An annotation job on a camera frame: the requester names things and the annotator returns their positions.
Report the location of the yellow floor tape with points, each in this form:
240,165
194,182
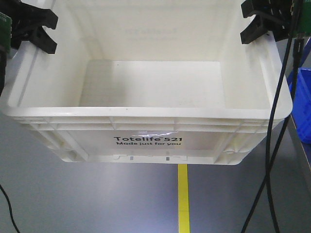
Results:
183,199

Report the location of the white Totelife plastic crate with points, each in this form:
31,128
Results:
145,81

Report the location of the blue plastic bin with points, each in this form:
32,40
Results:
302,105

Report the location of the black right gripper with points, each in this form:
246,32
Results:
283,15

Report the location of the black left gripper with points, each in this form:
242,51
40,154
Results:
15,16

